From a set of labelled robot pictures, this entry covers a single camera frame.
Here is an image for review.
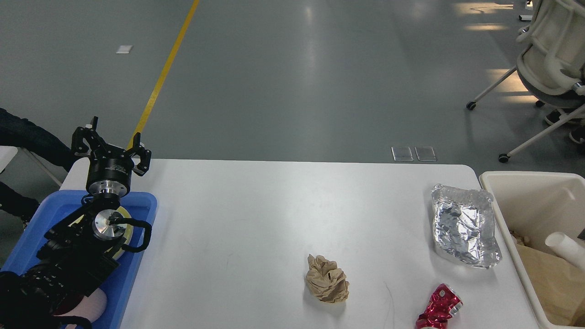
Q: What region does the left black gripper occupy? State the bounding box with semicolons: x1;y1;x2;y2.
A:
71;116;152;197

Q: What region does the yellow plastic plate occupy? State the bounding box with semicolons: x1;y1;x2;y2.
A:
72;207;133;260

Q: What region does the pink mug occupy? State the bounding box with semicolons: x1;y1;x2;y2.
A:
54;289;108;323

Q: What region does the brown paper ball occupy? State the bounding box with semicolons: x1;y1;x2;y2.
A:
305;254;350;304

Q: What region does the aluminium foil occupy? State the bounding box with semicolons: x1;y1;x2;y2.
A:
431;185;503;269

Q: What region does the red shiny wrapper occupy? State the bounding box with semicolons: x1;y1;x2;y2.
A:
415;283;463;329

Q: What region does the white paper cup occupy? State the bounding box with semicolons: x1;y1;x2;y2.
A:
545;232;585;271

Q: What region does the brown paper bag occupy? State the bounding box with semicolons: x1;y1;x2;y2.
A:
509;230;585;327

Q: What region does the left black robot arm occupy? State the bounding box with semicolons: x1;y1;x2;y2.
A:
1;117;152;329

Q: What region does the white floor marker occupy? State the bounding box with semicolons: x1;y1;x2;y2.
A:
116;44;133;54

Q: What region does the dark clothed person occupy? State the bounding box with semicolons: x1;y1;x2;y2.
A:
0;108;80;171

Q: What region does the clear floor plate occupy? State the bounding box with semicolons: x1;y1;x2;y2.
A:
391;146;414;162
415;147;437;162

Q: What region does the beige waste bin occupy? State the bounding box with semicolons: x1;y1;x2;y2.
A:
480;171;585;329

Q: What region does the white office chair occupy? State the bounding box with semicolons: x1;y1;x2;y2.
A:
466;0;585;163

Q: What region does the black shoe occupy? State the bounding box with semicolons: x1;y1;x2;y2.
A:
544;110;585;144

